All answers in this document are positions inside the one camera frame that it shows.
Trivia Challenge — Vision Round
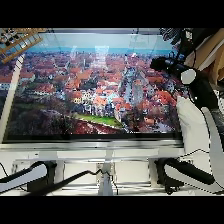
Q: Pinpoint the silver frame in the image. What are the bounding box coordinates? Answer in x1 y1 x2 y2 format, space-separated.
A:
0 137 224 197

